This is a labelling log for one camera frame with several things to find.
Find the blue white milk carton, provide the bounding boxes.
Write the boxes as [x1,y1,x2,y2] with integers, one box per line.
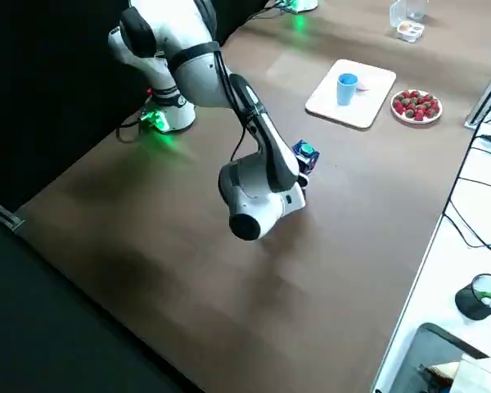
[291,139,321,173]

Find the white rectangular tray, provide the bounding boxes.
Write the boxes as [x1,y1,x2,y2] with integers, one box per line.
[304,59,397,130]

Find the blue cup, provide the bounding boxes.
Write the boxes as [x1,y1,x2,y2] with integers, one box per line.
[336,73,358,106]

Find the clear plastic egg carton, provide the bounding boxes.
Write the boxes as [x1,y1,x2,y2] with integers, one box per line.
[389,0,426,43]

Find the black flat tray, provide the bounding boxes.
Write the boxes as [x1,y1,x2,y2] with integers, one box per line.
[376,322,491,393]

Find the black mesh pen cup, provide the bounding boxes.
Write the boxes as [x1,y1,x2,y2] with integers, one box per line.
[454,273,491,321]

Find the pink plate with strawberries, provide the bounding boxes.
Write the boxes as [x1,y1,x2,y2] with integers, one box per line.
[390,88,444,124]

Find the tangled black desk cables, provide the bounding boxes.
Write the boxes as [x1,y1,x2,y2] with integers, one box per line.
[444,0,491,263]

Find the black arm base cables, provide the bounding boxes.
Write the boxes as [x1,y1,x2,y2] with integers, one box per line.
[116,114,148,144]

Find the aluminium camera post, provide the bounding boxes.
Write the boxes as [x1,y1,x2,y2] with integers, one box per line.
[464,52,491,131]

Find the aluminium frame profile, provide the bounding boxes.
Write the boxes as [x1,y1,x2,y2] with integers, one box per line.
[0,192,26,231]

